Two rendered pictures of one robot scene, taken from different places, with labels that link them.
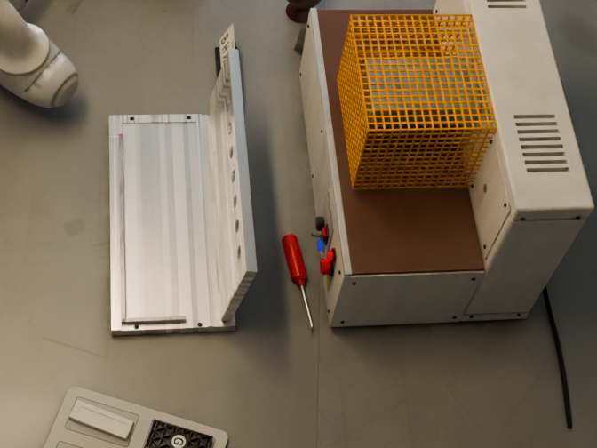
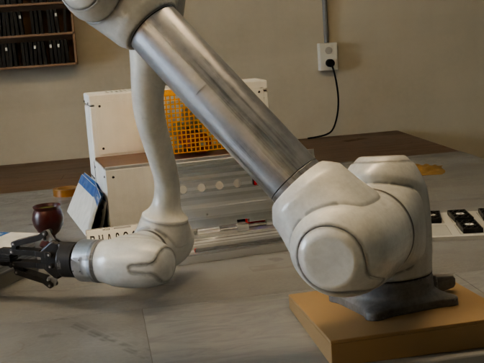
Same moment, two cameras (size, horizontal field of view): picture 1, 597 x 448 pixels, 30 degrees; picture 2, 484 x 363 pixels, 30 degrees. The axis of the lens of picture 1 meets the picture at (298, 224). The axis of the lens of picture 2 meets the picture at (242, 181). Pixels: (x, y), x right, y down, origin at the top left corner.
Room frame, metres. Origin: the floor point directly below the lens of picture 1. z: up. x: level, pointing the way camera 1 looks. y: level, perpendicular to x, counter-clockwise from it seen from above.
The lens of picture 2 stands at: (1.06, 2.47, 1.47)
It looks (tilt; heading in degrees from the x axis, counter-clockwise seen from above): 10 degrees down; 269
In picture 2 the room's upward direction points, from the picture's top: 4 degrees counter-clockwise
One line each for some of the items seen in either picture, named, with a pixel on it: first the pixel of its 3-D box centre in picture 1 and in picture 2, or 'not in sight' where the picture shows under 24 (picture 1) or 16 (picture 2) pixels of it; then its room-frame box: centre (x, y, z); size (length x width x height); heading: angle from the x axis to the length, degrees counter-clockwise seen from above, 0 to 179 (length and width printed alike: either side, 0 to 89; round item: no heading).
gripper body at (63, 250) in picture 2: not in sight; (61, 258); (1.42, 0.60, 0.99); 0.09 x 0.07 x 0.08; 156
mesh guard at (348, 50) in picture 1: (412, 101); (194, 118); (1.14, -0.14, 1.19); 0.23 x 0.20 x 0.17; 15
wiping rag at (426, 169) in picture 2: not in sight; (420, 168); (0.37, -0.66, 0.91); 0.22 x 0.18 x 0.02; 74
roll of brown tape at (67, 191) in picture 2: not in sight; (68, 191); (1.62, -0.67, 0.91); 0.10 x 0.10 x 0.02
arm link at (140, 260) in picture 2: not in sight; (139, 261); (1.25, 0.66, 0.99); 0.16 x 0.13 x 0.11; 156
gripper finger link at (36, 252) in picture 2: not in sight; (34, 251); (1.49, 0.57, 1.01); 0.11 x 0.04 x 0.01; 156
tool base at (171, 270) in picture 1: (169, 216); (252, 237); (1.00, 0.23, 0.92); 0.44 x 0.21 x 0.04; 15
